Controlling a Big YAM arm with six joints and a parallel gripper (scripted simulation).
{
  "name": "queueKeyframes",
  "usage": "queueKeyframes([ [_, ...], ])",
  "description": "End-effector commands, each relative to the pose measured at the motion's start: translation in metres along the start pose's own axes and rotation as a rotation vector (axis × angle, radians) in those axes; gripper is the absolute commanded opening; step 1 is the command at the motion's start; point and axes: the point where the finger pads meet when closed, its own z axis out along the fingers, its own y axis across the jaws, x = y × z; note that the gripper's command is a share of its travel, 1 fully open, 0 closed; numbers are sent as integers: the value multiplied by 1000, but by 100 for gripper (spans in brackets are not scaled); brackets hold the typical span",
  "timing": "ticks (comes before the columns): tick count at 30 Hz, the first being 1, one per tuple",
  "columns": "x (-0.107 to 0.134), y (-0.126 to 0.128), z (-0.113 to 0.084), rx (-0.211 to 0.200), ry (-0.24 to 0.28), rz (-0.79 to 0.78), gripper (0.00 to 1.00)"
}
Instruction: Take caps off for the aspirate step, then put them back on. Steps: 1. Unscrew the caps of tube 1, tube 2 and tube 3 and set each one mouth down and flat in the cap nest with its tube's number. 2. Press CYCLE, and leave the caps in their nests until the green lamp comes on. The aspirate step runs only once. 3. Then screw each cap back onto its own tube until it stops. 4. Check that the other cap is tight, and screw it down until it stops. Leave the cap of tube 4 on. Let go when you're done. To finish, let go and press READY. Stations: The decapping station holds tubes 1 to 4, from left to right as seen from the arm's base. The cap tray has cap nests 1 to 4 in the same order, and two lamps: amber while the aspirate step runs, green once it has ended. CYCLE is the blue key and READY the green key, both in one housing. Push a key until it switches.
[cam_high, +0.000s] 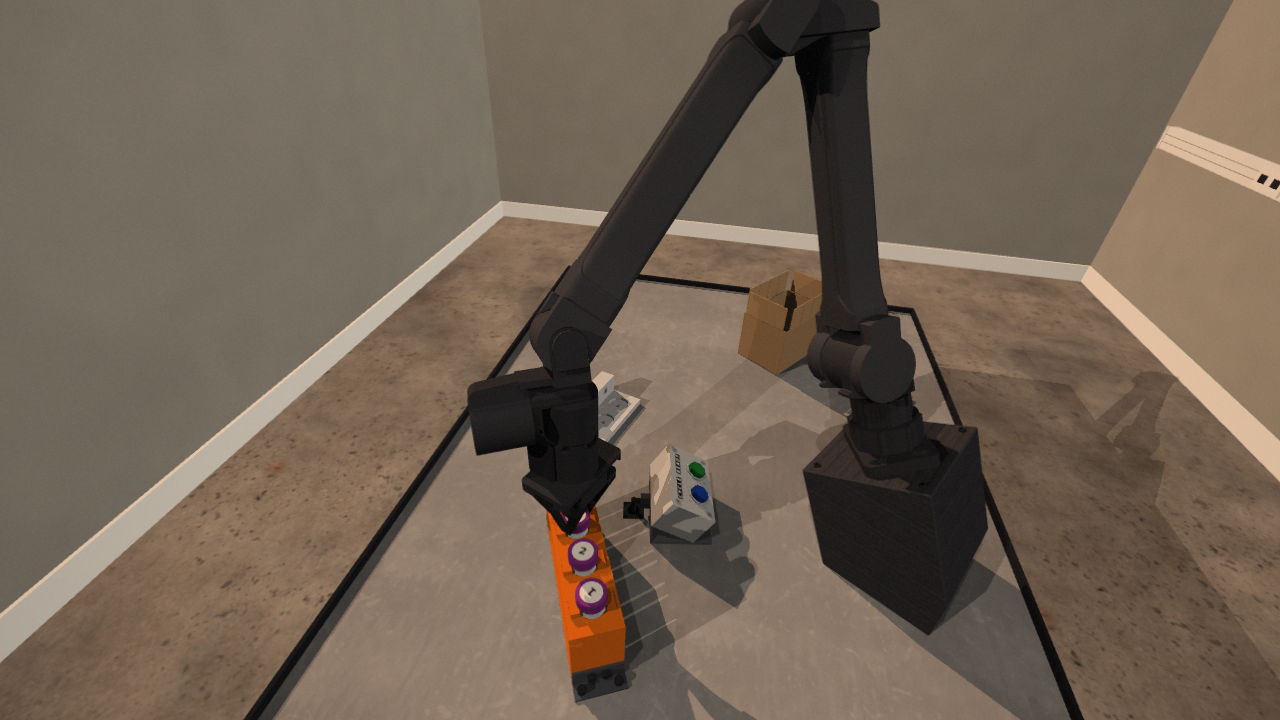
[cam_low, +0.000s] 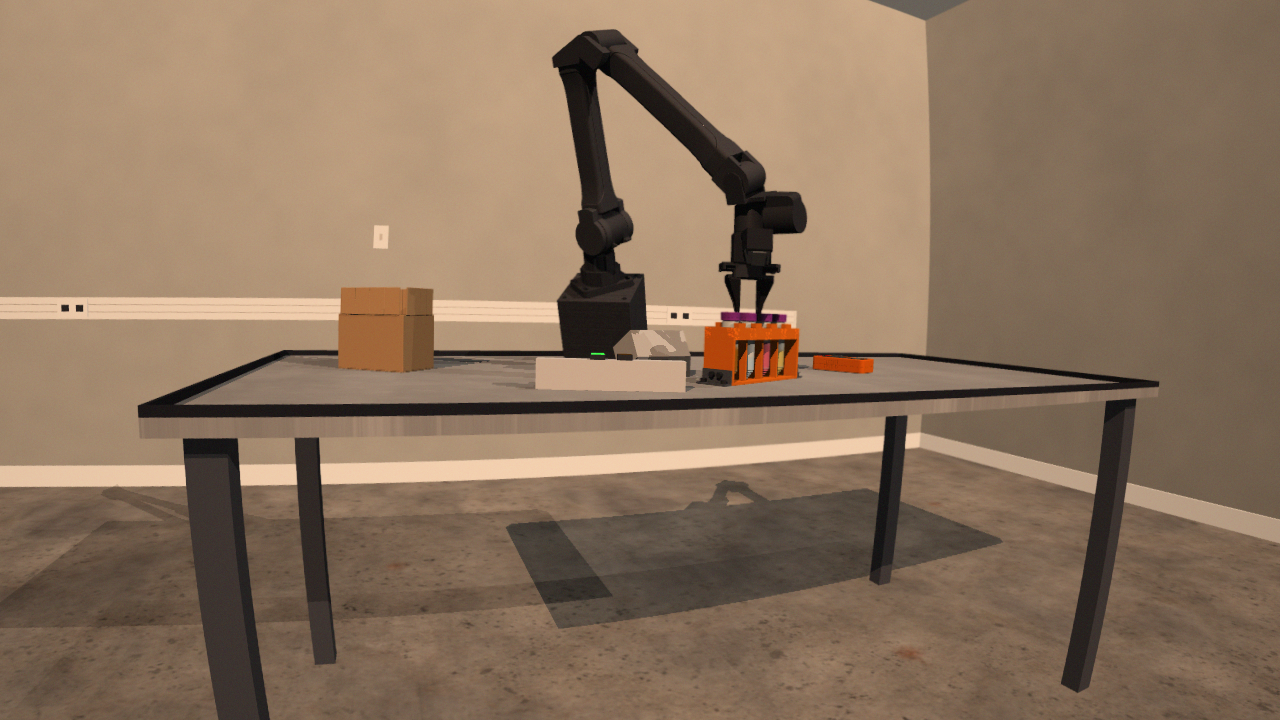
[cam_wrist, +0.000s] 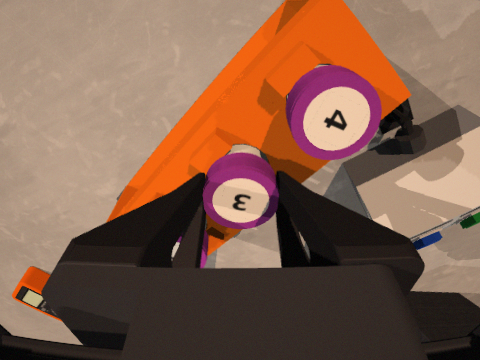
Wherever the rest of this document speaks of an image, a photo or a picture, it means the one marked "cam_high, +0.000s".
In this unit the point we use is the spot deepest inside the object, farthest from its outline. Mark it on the black table edge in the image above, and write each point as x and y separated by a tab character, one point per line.
1047	644

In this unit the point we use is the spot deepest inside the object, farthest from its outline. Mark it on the beige key housing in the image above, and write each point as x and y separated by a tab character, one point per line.
679	499

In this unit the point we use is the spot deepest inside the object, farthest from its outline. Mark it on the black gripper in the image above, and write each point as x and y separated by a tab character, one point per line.
580	473

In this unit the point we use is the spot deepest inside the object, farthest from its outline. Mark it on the brown cardboard box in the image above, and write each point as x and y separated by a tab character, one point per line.
762	339

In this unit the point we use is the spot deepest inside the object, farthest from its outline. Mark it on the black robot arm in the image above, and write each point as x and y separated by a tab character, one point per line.
886	438

